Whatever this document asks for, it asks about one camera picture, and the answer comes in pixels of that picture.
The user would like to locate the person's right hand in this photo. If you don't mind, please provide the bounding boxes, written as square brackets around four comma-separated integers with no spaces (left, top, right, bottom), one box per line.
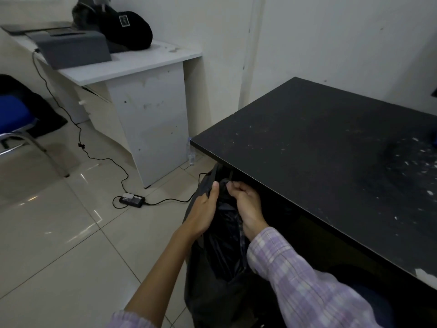
[226,181,270,242]

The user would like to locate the person's left hand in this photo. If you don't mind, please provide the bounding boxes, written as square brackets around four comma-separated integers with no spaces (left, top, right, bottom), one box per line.
[184,182,220,240]

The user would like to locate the black plastic garbage bag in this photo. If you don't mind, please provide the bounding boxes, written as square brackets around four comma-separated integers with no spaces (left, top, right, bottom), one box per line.
[203,178,250,282]

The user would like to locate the person's left forearm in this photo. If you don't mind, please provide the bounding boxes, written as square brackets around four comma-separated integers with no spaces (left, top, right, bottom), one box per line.
[124,226,198,328]

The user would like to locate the person's right forearm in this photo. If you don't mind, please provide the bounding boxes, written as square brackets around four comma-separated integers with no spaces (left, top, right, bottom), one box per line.
[246,227,383,328]

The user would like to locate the clear plastic water bottle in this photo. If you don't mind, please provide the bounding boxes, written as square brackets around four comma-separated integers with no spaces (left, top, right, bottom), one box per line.
[186,137,197,166]

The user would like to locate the black power adapter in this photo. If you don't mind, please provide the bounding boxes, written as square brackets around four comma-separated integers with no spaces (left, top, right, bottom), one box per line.
[119,193,146,209]

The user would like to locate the dark grey trash bin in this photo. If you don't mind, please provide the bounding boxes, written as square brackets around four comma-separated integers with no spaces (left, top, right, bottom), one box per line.
[184,163,284,328]

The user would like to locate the black table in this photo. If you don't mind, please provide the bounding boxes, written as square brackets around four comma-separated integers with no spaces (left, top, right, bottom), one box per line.
[190,77,437,291]

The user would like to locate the white desk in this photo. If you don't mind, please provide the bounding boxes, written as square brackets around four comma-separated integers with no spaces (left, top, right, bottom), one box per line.
[10,31,203,189]

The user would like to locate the black backpack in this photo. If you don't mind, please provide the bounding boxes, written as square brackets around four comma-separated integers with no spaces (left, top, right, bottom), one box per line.
[72,3,153,54]

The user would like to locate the blue chair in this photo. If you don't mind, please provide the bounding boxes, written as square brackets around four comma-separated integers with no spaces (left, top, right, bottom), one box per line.
[0,95,70,178]

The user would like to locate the dark laptop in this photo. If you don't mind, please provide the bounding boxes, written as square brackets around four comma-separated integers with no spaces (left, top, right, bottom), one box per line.
[1,22,76,35]

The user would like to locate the black power cable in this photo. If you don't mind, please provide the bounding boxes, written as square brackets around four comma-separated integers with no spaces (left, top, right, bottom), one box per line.
[32,48,209,209]

